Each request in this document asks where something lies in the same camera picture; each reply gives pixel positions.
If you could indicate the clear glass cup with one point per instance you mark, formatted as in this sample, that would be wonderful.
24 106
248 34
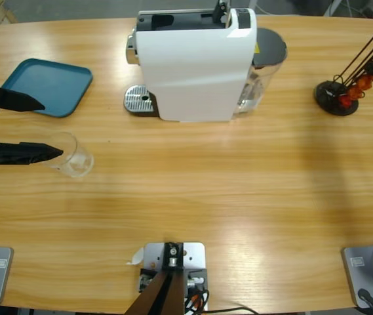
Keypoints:
78 164

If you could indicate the grey coffee machine lever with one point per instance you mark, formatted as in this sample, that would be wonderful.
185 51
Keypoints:
221 13

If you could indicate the red coffee capsule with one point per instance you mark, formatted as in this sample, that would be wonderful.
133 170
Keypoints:
345 101

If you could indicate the white capsule coffee machine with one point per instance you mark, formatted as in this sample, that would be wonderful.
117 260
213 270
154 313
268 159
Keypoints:
189 72

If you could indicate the teal plastic tray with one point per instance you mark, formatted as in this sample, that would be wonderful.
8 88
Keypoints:
51 82

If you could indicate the black capsule holder with rods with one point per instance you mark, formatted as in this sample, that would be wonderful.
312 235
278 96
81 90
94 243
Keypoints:
325 95

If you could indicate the clear water tank dark lid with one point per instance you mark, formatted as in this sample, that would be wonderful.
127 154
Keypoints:
269 46

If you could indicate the metal drip tray grate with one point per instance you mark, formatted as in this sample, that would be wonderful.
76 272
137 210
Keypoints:
137 98

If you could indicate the white tape scrap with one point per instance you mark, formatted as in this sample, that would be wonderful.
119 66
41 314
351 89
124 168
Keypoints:
137 257

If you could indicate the white metal frame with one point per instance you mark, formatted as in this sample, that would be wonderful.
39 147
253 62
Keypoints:
333 6

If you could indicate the dark brown camera post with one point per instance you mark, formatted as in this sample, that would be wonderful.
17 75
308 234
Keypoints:
160 295

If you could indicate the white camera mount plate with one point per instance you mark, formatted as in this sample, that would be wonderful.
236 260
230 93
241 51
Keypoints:
194 252

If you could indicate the black bracket with bolts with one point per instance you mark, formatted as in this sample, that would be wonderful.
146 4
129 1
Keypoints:
201 272

